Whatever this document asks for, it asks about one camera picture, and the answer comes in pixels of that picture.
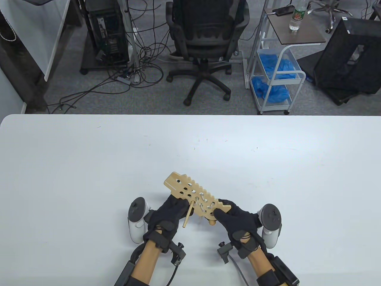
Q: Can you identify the person's right hand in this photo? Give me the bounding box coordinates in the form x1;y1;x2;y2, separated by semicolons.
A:
214;199;264;259

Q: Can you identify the person's left hand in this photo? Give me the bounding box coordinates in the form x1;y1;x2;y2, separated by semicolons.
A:
143;195;195;254

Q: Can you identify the white rope with wooden needle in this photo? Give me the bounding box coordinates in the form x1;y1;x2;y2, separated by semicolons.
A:
182;192;218;228

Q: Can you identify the wooden crocodile lacing toy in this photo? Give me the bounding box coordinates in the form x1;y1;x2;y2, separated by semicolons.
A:
164;172;232;222

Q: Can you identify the black right forearm box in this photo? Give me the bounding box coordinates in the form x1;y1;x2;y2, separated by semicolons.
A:
266;255;299;286

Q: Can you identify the person's right forearm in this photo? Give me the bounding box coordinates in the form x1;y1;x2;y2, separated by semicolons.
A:
247;249;274;279

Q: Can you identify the black left forearm box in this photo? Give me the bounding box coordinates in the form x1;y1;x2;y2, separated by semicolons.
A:
115;261;137;286

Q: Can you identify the person's left forearm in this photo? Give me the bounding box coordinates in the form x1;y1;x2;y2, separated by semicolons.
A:
132;240;160;280

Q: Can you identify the grey white left hand controller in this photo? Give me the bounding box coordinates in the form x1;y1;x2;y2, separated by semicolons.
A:
128;197;149;244

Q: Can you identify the grey white hand controller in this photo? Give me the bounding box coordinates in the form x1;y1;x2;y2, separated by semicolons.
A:
257;204;282;249
128;197;149;244

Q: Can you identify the grey white right hand controller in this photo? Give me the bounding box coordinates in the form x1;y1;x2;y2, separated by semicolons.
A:
257;204;282;249

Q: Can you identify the blue gloves pile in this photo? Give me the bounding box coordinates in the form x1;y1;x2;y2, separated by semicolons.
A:
252;77;291;103
259;54;300;80

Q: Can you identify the white rolling cart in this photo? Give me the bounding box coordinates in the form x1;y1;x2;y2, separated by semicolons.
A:
245;6;306;115

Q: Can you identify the black flat stand base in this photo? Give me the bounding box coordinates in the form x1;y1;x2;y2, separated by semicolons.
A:
297;53;369;106

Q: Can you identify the black wheeled platform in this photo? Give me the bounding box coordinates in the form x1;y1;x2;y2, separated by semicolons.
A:
80;39;131;75

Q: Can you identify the silver metal pole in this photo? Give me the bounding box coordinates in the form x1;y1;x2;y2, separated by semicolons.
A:
124;0;140;84

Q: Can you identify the black office chair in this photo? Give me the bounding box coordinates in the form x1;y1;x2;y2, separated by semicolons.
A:
165;0;250;106

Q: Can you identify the black mesh box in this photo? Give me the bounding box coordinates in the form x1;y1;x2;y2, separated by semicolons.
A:
314;17;381;96

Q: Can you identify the black computer tower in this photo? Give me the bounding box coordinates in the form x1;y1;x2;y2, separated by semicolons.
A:
86;0;130;64

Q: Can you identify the brown side table top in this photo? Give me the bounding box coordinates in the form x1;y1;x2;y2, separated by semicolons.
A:
265;8;327;45

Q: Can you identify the clear plastic water bottle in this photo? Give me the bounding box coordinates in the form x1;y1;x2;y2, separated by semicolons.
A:
289;0;308;32

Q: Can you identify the black phone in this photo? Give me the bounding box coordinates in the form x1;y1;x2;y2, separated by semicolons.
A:
272;6;295;16

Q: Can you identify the chrome chair base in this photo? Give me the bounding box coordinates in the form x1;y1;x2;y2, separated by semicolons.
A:
307;0;355;33

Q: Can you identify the white board panel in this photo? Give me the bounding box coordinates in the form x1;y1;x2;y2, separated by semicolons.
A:
0;0;72;81

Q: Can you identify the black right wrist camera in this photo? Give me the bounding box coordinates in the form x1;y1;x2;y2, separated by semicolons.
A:
217;242;232;265

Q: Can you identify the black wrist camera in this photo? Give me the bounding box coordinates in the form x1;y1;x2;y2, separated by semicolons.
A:
217;242;232;265
171;243;186;265

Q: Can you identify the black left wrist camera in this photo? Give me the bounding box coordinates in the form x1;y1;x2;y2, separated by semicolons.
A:
171;243;186;265

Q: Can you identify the grey right wrist cable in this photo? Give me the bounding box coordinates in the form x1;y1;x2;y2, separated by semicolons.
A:
231;258;249;286

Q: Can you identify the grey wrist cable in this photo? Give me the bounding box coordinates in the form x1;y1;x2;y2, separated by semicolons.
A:
231;258;249;286
167;264;179;286

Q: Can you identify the grey left wrist cable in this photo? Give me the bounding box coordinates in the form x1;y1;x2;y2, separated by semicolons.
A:
167;264;179;286

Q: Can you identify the black right arm strap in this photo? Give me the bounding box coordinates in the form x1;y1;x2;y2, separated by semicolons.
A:
256;270;279;286

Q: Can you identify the tangle of black cables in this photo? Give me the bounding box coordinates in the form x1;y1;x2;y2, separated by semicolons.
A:
48;0;179;114

